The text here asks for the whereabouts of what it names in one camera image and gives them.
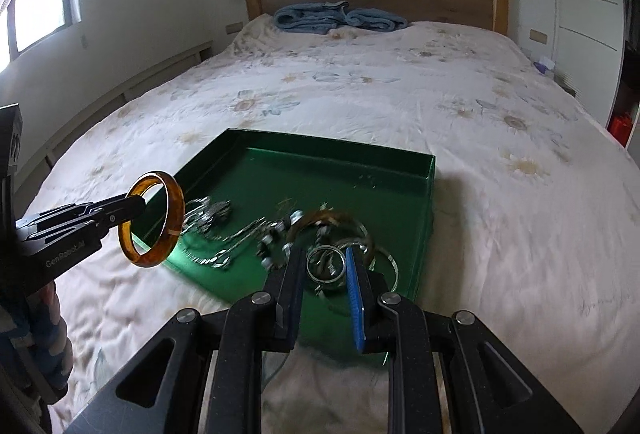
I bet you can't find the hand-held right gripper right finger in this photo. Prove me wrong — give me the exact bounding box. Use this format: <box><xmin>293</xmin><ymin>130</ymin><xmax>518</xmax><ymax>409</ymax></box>
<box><xmin>345</xmin><ymin>245</ymin><xmax>583</xmax><ymax>434</ymax></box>

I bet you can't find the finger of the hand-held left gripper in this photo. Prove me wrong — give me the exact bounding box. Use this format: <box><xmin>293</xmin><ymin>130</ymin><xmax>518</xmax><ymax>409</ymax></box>
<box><xmin>27</xmin><ymin>209</ymin><xmax>146</xmax><ymax>242</ymax></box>
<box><xmin>22</xmin><ymin>195</ymin><xmax>146</xmax><ymax>227</ymax></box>

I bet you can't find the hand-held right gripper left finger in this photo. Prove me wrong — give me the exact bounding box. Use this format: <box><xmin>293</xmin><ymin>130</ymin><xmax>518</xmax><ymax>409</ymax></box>
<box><xmin>62</xmin><ymin>244</ymin><xmax>307</xmax><ymax>434</ymax></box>

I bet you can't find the silver ring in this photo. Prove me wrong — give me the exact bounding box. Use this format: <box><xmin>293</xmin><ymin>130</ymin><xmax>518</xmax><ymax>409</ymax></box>
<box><xmin>306</xmin><ymin>244</ymin><xmax>348</xmax><ymax>290</ymax></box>

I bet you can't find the silver bangle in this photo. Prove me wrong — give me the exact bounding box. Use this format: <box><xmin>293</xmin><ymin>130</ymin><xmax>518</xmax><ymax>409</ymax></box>
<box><xmin>332</xmin><ymin>237</ymin><xmax>401</xmax><ymax>297</ymax></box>

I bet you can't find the beaded bracelet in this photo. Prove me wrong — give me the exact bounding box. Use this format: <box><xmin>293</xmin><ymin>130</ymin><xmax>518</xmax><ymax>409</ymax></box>
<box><xmin>257</xmin><ymin>209</ymin><xmax>306</xmax><ymax>272</ymax></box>

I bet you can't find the amber bangle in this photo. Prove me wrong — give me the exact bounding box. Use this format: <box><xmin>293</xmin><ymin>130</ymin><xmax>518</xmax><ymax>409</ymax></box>
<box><xmin>285</xmin><ymin>209</ymin><xmax>378</xmax><ymax>270</ymax></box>
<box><xmin>117</xmin><ymin>170</ymin><xmax>186</xmax><ymax>270</ymax></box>

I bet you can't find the silver chain necklace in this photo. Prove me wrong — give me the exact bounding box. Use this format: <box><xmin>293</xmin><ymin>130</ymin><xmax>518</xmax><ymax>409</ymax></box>
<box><xmin>177</xmin><ymin>217</ymin><xmax>281</xmax><ymax>272</ymax></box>

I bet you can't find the green tray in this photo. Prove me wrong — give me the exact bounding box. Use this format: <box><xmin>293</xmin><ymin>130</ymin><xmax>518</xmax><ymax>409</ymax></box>
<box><xmin>132</xmin><ymin>128</ymin><xmax>437</xmax><ymax>367</ymax></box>

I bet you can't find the person's left forearm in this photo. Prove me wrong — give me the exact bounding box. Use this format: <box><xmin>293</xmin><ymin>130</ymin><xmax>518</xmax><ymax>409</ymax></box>
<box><xmin>0</xmin><ymin>279</ymin><xmax>73</xmax><ymax>434</ymax></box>

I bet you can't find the silver wristwatch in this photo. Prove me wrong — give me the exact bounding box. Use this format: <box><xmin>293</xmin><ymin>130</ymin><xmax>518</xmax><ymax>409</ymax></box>
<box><xmin>182</xmin><ymin>197</ymin><xmax>233</xmax><ymax>235</ymax></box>

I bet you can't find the bed with floral sheet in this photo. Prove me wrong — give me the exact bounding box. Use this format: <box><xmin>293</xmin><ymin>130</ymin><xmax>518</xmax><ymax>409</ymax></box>
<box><xmin>20</xmin><ymin>12</ymin><xmax>640</xmax><ymax>434</ymax></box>

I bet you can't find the blue folded blanket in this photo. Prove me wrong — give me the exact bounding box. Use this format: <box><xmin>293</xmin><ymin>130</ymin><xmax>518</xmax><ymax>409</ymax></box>
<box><xmin>272</xmin><ymin>1</ymin><xmax>411</xmax><ymax>34</ymax></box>

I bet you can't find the red item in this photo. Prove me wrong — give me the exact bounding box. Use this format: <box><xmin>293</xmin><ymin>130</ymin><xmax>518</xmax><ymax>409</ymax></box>
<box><xmin>607</xmin><ymin>114</ymin><xmax>633</xmax><ymax>145</ymax></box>

